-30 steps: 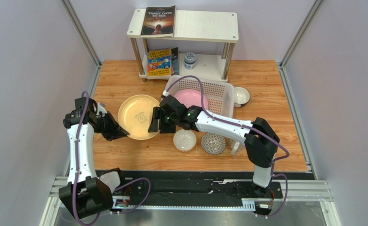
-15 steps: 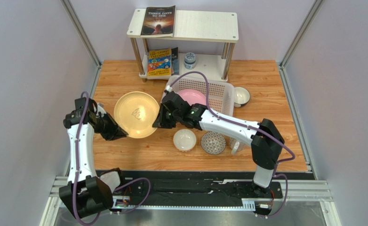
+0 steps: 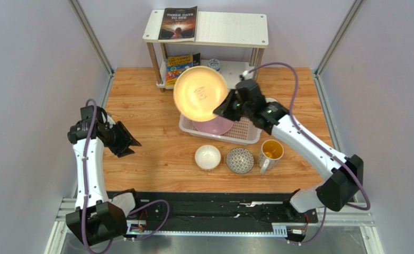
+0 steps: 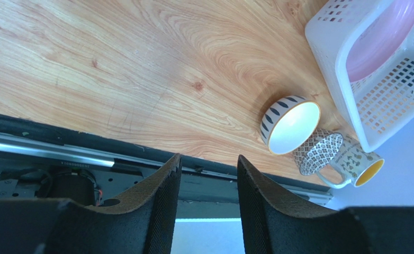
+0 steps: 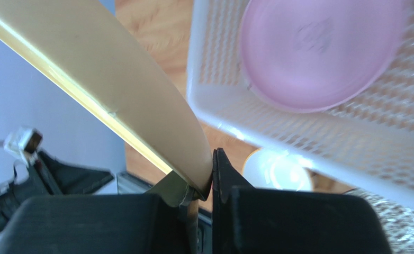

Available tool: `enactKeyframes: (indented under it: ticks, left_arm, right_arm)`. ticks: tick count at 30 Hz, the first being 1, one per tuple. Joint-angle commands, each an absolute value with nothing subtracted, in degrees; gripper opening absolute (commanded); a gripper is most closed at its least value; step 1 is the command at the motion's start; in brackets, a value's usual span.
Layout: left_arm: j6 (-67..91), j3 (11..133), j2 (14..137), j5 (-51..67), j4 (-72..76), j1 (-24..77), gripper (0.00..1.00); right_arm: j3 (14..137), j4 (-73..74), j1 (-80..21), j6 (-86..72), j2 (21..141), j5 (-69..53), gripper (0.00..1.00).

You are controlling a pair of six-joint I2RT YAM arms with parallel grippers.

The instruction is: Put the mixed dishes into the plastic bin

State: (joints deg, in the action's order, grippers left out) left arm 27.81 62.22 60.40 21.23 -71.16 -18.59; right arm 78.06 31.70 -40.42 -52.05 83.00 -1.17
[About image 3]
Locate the pink plate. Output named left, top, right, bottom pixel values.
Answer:
left=193, top=116, right=235, bottom=135

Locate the white plastic basket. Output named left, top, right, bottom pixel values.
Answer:
left=179, top=115, right=262, bottom=146

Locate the yellow plate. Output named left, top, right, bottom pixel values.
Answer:
left=173, top=66, right=229, bottom=122

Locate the white striped bowl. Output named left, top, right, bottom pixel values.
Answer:
left=194, top=145, right=221, bottom=171

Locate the grey patterned bowl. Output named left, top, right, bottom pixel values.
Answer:
left=226, top=148, right=255, bottom=174

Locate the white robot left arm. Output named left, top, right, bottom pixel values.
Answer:
left=66, top=105, right=141, bottom=247

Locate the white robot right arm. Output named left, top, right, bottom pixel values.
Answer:
left=213, top=79, right=364, bottom=213

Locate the white bowl dark outside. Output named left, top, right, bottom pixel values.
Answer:
left=265, top=97, right=278, bottom=103

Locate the blue white ceramic jar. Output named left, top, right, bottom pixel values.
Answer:
left=208, top=59, right=221, bottom=71

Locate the patterned mug yellow inside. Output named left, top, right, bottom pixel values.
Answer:
left=257, top=140, right=284, bottom=175

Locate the dark blue book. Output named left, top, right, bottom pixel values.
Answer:
left=192, top=53, right=201, bottom=67

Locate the yellow treehouse book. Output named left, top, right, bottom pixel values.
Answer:
left=165, top=54, right=193, bottom=87

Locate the white two-tier shelf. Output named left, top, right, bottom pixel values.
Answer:
left=142, top=10, right=269, bottom=92

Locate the dark Three Days book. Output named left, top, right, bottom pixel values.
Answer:
left=158, top=6, right=198, bottom=42

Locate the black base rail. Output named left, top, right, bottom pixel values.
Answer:
left=75, top=190, right=319, bottom=244

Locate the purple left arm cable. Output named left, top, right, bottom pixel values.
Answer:
left=80, top=98, right=170, bottom=254

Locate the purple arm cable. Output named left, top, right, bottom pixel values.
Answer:
left=246, top=62, right=372, bottom=246
left=80, top=98, right=170, bottom=254

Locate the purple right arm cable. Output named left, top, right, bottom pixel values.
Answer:
left=246, top=62, right=372, bottom=246

